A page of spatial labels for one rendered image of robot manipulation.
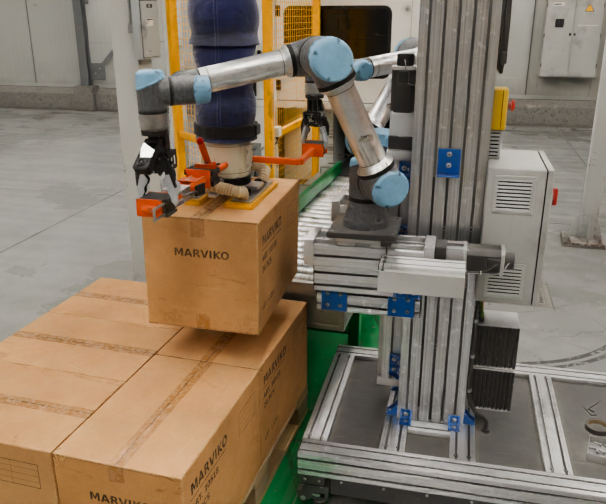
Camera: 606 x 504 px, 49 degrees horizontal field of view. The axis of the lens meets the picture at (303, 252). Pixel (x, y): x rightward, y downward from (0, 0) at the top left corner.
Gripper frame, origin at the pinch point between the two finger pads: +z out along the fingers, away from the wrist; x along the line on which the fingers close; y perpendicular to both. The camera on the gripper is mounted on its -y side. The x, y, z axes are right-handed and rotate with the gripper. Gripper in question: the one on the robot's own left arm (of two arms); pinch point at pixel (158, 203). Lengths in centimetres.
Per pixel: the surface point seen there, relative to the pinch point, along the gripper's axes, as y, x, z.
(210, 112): 50, 2, -17
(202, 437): -13, -13, 66
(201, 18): 50, 3, -47
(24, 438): -24, 37, 65
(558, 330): 198, -144, 126
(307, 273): 123, -15, 70
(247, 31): 56, -11, -42
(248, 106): 56, -10, -18
